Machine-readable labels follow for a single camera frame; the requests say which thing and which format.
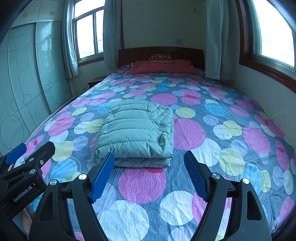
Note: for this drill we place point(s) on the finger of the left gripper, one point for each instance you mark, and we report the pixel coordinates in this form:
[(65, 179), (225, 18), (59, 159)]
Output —
[(38, 158), (15, 154)]

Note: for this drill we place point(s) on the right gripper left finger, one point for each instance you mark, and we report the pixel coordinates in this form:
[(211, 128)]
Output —
[(52, 219)]

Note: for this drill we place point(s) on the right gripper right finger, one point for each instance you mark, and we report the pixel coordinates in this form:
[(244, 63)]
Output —
[(247, 219)]

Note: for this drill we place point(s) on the light green puffer jacket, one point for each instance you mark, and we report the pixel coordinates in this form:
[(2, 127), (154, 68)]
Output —
[(139, 133)]

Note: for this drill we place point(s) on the person's hand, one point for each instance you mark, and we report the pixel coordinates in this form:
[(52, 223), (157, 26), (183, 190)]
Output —
[(26, 222)]

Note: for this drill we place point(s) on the glass door wardrobe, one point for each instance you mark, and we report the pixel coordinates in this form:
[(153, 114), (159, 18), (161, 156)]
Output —
[(33, 77)]

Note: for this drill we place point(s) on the colourful circle pattern bedspread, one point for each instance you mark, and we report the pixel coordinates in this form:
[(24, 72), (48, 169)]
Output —
[(226, 130)]

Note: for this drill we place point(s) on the wooden nightstand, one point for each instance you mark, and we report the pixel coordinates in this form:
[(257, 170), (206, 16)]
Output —
[(95, 81)]

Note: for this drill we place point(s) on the window curtain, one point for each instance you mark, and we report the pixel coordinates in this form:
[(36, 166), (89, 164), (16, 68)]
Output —
[(220, 47), (69, 54), (111, 33)]

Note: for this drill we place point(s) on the dark wooden headboard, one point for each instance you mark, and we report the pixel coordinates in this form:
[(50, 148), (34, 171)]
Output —
[(132, 55)]

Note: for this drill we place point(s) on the left window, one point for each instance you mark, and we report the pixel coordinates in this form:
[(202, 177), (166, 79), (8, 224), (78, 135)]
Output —
[(88, 30)]

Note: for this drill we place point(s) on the left window right curtain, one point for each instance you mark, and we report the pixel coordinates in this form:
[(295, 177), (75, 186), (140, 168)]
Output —
[(111, 33)]

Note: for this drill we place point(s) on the brown embroidered pillow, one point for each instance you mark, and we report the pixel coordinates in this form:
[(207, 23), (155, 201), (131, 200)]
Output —
[(160, 58)]

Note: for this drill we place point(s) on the red blanket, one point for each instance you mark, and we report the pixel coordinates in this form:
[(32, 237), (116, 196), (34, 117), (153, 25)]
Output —
[(177, 66)]

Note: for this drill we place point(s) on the wall socket plate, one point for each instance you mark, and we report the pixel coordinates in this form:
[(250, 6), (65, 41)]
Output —
[(176, 41)]

